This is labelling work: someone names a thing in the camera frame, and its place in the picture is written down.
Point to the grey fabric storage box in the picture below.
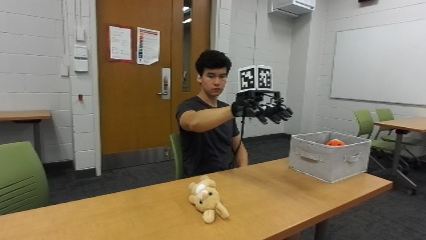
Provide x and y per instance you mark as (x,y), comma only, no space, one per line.
(327,161)

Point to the white marker cube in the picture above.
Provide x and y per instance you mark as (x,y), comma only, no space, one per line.
(255,78)

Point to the whiteboard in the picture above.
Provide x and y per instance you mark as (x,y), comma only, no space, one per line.
(381,63)

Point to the white wall panel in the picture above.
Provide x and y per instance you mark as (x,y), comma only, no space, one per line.
(80,52)
(82,65)

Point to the red-framed white paper notice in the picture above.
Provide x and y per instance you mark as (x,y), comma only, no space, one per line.
(120,43)

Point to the large green chair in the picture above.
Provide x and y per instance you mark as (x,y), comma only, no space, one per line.
(20,176)

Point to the small white wall switch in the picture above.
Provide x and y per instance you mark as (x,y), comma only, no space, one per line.
(80,34)

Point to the colourful paper notice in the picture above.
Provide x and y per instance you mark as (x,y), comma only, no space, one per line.
(148,46)

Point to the small red wall device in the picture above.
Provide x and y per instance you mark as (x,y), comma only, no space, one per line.
(80,97)

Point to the wooden table with metal leg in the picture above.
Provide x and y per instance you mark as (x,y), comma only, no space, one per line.
(407,124)

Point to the wooden door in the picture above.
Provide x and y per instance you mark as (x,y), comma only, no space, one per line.
(134,110)

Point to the green office chair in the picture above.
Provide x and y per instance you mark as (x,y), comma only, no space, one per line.
(365,124)
(385,115)

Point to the beige plush toy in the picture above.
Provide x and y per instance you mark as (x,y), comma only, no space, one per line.
(207,198)

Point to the orange ball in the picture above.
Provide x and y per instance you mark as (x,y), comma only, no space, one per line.
(336,143)

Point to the white wall air unit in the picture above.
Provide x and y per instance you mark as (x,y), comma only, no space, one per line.
(293,7)

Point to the the person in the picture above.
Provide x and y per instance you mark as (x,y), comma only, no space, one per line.
(208,140)

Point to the wooden side table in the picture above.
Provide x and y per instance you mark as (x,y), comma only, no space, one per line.
(22,115)

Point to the green chair behind person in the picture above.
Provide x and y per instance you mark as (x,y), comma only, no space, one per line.
(178,155)

